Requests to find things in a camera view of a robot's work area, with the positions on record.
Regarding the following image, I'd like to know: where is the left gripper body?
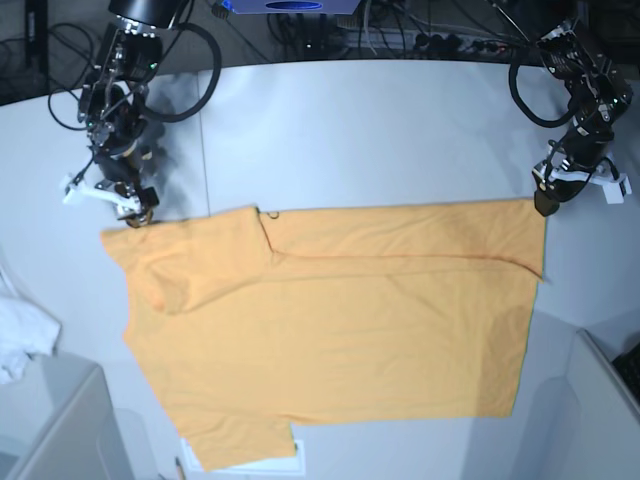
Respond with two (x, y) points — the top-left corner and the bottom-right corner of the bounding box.
(532, 134), (614, 189)

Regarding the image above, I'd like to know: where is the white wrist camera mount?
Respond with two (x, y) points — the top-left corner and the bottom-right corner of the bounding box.
(547, 157), (632, 205)
(61, 174), (142, 216)

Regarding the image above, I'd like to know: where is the grey bin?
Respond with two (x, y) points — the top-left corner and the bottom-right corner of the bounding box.
(511, 330), (639, 479)
(1, 354), (134, 479)

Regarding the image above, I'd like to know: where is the grey bin right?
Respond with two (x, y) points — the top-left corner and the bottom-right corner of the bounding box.
(511, 330), (639, 479)

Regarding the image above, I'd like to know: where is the purple box with blue oval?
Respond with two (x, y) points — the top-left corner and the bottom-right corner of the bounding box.
(224, 0), (360, 15)

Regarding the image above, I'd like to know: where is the power strip with cables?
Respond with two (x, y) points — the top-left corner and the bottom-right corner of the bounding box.
(342, 29), (510, 58)

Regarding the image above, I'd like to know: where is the black keyboard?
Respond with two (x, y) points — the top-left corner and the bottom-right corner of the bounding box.
(613, 344), (640, 400)

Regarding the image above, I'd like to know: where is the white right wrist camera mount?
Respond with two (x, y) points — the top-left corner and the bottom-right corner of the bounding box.
(61, 174), (142, 216)

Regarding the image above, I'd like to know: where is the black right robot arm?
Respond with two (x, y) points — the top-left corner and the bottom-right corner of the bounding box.
(63, 1), (222, 228)

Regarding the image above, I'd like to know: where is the orange T-shirt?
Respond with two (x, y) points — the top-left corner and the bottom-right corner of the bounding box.
(101, 199), (546, 470)

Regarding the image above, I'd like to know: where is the pencil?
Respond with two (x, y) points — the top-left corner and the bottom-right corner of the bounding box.
(174, 457), (186, 480)

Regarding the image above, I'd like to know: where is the white crumpled cloth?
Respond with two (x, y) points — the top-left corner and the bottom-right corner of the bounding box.
(0, 266), (61, 385)

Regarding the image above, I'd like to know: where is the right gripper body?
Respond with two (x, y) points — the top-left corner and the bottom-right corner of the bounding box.
(91, 141), (159, 207)

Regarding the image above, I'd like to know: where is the grey bin left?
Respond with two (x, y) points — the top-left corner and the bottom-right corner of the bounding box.
(1, 354), (134, 479)

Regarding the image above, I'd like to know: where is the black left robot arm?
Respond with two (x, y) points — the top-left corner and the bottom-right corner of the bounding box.
(508, 19), (633, 217)

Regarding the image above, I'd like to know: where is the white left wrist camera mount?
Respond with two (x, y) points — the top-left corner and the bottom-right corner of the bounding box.
(547, 157), (632, 205)

